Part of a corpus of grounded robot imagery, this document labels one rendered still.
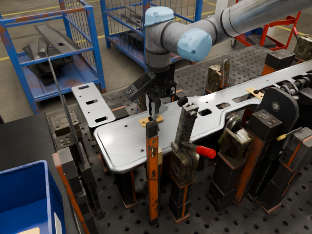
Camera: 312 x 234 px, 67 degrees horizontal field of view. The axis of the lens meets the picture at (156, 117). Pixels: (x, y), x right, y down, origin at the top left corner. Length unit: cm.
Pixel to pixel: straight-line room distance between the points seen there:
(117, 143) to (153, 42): 34
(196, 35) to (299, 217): 80
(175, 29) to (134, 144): 37
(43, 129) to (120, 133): 25
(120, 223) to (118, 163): 30
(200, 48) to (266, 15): 15
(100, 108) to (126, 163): 29
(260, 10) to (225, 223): 72
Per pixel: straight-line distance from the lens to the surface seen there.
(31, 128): 87
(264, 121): 73
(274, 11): 60
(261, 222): 103
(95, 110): 92
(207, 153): 56
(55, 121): 82
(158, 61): 68
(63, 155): 51
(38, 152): 78
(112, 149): 76
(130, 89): 72
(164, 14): 64
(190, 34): 58
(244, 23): 63
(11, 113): 287
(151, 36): 66
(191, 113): 56
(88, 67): 304
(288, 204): 111
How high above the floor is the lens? 156
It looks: 40 degrees down
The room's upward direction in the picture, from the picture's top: straight up
